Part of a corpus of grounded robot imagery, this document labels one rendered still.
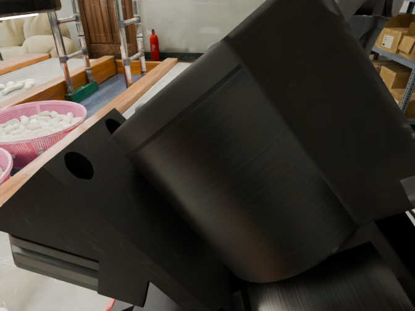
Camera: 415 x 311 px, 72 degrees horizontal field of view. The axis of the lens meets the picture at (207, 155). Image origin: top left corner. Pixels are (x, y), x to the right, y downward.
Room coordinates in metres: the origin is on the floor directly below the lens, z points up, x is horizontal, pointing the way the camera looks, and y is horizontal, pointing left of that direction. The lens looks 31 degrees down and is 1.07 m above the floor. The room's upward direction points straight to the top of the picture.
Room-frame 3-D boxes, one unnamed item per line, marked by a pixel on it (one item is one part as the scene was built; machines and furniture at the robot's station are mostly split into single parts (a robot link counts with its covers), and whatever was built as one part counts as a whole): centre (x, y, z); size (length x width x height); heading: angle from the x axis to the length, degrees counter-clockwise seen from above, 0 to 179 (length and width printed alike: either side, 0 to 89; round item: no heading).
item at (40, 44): (3.26, 1.76, 0.40); 0.74 x 0.56 x 0.38; 177
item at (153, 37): (4.88, 0.86, 0.25); 0.18 x 0.14 x 0.49; 176
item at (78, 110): (0.69, 0.46, 0.72); 0.27 x 0.27 x 0.10
